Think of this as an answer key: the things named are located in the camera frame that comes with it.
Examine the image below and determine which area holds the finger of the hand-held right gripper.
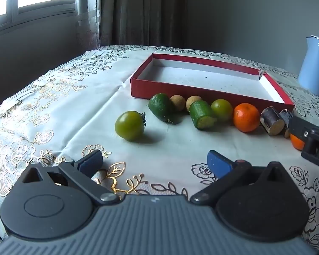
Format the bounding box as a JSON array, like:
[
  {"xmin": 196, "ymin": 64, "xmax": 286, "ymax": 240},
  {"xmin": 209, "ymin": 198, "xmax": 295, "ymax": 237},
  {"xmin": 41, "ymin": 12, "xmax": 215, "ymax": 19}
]
[{"xmin": 288, "ymin": 116, "xmax": 319, "ymax": 171}]

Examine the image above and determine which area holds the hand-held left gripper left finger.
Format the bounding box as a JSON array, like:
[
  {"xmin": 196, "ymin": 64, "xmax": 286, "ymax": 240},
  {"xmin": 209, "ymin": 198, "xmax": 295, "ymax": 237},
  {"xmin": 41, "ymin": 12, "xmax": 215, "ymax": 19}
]
[{"xmin": 21, "ymin": 149, "xmax": 121, "ymax": 207}]

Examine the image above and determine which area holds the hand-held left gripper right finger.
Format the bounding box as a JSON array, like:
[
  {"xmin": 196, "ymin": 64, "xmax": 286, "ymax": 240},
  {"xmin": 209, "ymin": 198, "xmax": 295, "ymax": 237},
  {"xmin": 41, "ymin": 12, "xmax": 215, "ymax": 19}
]
[{"xmin": 190, "ymin": 150, "xmax": 292, "ymax": 207}]

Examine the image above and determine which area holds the dark sugarcane piece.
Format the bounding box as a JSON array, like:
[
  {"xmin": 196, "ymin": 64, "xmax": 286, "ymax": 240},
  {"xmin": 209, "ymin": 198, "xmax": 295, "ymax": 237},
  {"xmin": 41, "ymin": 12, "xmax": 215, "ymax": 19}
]
[
  {"xmin": 279, "ymin": 109, "xmax": 293, "ymax": 138},
  {"xmin": 260, "ymin": 106, "xmax": 286, "ymax": 137}
]

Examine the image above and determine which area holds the orange mandarin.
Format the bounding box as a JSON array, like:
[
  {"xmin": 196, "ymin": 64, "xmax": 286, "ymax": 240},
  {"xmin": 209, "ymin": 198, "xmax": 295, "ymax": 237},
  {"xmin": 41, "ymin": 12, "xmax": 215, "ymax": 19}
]
[
  {"xmin": 290, "ymin": 133, "xmax": 306, "ymax": 151},
  {"xmin": 233, "ymin": 103, "xmax": 260, "ymax": 133}
]

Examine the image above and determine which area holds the green tomato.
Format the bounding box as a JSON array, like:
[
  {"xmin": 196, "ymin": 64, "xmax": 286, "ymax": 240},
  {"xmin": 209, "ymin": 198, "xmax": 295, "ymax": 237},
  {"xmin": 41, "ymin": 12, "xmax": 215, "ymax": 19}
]
[{"xmin": 115, "ymin": 111, "xmax": 146, "ymax": 142}]

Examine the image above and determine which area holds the cut green cucumber piece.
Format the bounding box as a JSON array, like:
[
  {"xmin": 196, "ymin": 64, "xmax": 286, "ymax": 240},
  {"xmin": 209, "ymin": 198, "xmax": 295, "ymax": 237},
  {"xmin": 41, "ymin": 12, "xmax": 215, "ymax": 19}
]
[{"xmin": 189, "ymin": 100, "xmax": 217, "ymax": 130}]

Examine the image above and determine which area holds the green lime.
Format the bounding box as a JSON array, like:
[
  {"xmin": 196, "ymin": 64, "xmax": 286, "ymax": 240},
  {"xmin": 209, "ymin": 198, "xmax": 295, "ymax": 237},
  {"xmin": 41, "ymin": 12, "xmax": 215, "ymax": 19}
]
[{"xmin": 211, "ymin": 99, "xmax": 234, "ymax": 124}]

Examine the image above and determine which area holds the brown longan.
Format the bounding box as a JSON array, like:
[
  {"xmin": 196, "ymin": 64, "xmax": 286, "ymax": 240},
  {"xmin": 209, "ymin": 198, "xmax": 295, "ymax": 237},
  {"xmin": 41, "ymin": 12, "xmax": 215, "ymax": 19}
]
[
  {"xmin": 186, "ymin": 96, "xmax": 203, "ymax": 113},
  {"xmin": 169, "ymin": 95, "xmax": 187, "ymax": 112}
]

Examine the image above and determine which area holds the dark green avocado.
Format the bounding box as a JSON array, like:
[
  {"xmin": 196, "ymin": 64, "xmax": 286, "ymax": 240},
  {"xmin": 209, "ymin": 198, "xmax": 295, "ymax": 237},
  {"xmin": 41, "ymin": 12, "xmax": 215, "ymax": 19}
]
[{"xmin": 148, "ymin": 93, "xmax": 176, "ymax": 124}]

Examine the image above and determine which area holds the red cardboard box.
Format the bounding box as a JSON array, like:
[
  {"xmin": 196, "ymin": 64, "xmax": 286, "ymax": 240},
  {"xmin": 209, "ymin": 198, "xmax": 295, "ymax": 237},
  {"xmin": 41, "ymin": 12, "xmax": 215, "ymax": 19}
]
[{"xmin": 130, "ymin": 53, "xmax": 295, "ymax": 115}]

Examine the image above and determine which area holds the white lace tablecloth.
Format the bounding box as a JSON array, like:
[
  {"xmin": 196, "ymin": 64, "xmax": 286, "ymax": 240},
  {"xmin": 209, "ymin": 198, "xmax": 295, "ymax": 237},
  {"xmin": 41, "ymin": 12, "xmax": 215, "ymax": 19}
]
[{"xmin": 264, "ymin": 64, "xmax": 319, "ymax": 120}]

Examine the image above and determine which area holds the light blue electric kettle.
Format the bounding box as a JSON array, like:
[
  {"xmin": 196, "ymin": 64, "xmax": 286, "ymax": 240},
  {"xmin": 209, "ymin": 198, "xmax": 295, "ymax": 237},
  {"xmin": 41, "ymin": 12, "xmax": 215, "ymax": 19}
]
[{"xmin": 297, "ymin": 35, "xmax": 319, "ymax": 98}]

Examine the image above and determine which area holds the sheer patterned curtain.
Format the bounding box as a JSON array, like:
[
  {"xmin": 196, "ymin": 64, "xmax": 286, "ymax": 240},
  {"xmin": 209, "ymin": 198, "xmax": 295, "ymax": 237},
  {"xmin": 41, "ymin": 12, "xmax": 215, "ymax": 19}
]
[{"xmin": 75, "ymin": 0, "xmax": 102, "ymax": 51}]

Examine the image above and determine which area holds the brown pleated curtain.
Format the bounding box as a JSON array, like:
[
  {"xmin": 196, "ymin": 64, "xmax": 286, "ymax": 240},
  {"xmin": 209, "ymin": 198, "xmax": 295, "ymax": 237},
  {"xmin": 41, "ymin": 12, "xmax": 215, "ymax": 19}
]
[{"xmin": 99, "ymin": 0, "xmax": 189, "ymax": 48}]

